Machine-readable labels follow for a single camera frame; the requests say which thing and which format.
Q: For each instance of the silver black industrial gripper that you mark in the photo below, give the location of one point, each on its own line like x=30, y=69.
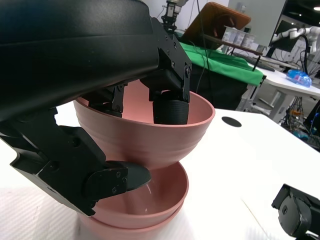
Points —
x=172, y=10

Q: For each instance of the blue plastic bag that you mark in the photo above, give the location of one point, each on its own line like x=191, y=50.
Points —
x=298, y=78

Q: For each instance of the black monitor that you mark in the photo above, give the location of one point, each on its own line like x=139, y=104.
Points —
x=286, y=37

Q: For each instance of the brown wooden board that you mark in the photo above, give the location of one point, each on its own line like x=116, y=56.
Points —
x=210, y=22

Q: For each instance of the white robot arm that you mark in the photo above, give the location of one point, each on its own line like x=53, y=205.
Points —
x=292, y=32

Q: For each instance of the white desk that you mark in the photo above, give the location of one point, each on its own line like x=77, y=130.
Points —
x=280, y=82

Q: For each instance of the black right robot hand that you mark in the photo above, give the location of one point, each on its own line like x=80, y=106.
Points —
x=302, y=217

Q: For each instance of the pink plastic bowl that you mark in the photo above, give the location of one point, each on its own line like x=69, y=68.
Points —
x=162, y=142
x=165, y=190
x=125, y=231

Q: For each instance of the green cloth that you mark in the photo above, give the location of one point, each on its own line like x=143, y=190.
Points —
x=225, y=65

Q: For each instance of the black backdrop cloth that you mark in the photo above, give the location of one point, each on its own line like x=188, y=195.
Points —
x=220, y=92

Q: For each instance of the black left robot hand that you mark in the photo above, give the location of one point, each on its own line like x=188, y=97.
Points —
x=75, y=50

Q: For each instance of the black round table grommet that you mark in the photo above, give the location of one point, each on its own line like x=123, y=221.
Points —
x=231, y=122

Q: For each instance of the black keyboard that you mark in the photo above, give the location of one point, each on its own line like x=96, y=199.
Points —
x=265, y=67

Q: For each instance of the white cups multipack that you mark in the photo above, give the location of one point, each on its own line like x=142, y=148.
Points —
x=240, y=37

